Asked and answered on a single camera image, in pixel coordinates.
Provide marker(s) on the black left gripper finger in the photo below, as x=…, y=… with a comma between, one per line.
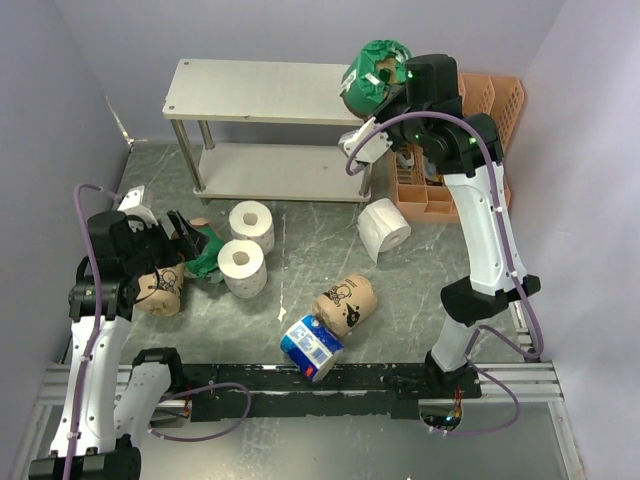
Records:
x=197, y=242
x=180, y=241

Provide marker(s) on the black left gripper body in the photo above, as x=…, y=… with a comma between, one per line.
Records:
x=151, y=248

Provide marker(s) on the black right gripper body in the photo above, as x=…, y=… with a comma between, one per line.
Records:
x=405, y=130

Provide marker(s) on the green paper roll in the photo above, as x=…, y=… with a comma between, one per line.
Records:
x=366, y=83

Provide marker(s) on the white unwrapped loose-end roll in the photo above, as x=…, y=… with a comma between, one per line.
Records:
x=382, y=227

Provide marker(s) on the brown cartoon paper roll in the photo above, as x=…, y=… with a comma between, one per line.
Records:
x=345, y=305

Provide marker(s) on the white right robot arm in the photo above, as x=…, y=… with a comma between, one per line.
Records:
x=427, y=111

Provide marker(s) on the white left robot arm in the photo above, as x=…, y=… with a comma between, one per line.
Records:
x=98, y=434

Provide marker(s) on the grey two-tier shelf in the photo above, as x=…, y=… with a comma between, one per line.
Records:
x=273, y=94

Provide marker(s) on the green torn wrapped roll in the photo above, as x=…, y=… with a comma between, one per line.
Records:
x=206, y=265

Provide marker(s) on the white floral roll front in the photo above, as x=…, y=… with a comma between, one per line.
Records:
x=243, y=267

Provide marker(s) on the brown wrapped roll left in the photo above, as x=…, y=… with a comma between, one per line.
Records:
x=160, y=292

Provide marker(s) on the orange plastic file organizer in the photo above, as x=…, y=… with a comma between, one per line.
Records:
x=413, y=192

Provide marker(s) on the blue wrapped paper roll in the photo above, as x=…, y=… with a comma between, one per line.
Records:
x=312, y=347

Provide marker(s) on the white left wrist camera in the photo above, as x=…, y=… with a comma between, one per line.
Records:
x=136, y=204

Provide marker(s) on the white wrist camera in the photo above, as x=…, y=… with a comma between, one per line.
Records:
x=365, y=145
x=136, y=204

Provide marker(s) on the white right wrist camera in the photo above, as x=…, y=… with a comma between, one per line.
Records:
x=365, y=145

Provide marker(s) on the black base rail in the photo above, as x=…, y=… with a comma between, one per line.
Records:
x=397, y=390

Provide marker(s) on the aluminium frame rail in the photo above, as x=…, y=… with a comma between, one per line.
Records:
x=497, y=382

